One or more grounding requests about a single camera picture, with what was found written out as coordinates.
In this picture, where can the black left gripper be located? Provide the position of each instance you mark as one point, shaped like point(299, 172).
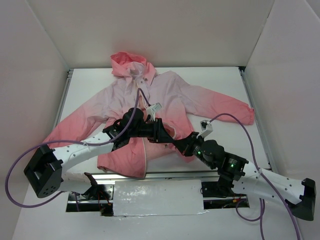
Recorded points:
point(157, 130)

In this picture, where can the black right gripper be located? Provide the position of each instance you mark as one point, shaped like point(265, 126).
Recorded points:
point(188, 144)

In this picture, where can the pink hooded zip jacket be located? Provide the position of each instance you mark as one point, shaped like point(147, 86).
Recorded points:
point(138, 84)

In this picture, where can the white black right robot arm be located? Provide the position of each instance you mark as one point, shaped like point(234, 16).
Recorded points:
point(240, 176)

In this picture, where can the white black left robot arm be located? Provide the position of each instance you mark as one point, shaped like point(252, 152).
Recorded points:
point(45, 169)

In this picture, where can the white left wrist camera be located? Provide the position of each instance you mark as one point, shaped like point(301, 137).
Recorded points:
point(152, 110)

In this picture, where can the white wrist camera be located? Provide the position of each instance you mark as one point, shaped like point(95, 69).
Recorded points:
point(152, 110)
point(206, 128)

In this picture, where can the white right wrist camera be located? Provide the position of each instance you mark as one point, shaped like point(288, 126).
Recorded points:
point(206, 128)

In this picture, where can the aluminium table edge rail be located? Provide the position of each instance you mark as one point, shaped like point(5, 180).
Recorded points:
point(111, 178)

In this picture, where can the aluminium right side rail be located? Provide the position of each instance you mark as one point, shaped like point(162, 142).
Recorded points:
point(256, 118)

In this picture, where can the aluminium left side rail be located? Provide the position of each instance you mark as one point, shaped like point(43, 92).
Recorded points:
point(63, 97)

